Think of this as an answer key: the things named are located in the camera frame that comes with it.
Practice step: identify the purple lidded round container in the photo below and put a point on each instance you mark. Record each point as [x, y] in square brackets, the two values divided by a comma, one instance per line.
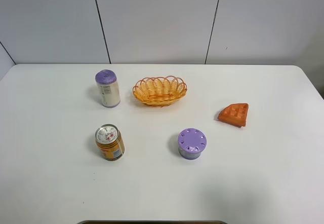
[191, 143]

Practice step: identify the gold beverage can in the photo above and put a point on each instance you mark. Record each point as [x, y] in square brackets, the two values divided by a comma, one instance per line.
[109, 142]

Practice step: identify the orange woven plastic basket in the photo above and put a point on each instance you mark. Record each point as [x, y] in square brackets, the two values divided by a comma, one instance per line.
[159, 91]

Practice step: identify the purple roll with white label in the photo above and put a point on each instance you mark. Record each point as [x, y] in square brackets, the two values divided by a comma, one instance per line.
[108, 87]

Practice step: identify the orange waffle piece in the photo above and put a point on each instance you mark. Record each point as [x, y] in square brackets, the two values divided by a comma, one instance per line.
[234, 114]

